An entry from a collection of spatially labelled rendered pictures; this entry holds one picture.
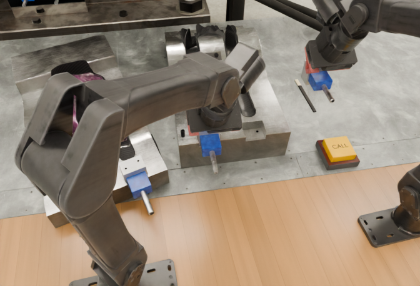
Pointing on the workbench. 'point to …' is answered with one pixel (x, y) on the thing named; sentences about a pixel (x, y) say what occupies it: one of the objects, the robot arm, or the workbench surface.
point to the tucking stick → (305, 95)
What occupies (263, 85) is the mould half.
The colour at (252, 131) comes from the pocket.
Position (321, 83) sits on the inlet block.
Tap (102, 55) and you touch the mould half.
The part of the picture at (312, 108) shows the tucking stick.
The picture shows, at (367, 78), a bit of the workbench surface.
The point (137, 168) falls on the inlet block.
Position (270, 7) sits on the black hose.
